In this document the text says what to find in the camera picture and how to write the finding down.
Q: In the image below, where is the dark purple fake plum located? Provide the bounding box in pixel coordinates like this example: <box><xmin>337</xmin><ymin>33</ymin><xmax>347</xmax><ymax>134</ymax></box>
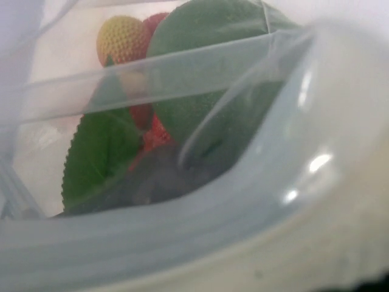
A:
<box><xmin>119</xmin><ymin>145</ymin><xmax>230</xmax><ymax>206</ymax></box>

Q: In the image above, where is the yellow red fake strawberry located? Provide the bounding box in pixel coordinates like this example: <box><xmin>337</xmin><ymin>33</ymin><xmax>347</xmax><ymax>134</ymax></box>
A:
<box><xmin>96</xmin><ymin>15</ymin><xmax>151</xmax><ymax>66</ymax></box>

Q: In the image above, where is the clear zip top bag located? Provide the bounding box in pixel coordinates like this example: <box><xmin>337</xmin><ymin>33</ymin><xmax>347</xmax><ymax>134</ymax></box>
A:
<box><xmin>1</xmin><ymin>1</ymin><xmax>388</xmax><ymax>291</ymax></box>

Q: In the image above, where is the green fake lime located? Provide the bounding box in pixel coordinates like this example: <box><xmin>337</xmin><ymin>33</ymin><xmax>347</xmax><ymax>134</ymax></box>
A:
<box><xmin>145</xmin><ymin>0</ymin><xmax>292</xmax><ymax>165</ymax></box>

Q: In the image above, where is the green fake leaf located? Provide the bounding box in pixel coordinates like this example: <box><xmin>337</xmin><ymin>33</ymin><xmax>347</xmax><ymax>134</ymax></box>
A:
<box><xmin>61</xmin><ymin>54</ymin><xmax>146</xmax><ymax>214</ymax></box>

